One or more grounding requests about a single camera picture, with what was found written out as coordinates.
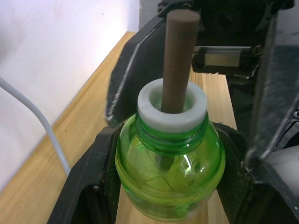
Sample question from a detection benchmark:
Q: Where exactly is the green repellent liquid bottle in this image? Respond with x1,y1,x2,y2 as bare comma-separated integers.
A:
115,11,227,220

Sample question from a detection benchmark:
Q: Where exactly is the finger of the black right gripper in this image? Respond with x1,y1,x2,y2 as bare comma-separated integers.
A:
243,10,299,164
104,16,169,128

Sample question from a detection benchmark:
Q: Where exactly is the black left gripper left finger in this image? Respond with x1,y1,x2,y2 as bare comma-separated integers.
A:
47,127,122,224

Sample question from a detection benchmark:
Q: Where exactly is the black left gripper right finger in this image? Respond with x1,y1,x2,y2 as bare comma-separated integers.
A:
214,122,299,224

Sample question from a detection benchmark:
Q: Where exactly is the white power cable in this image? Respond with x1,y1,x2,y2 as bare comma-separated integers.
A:
0,76,71,176

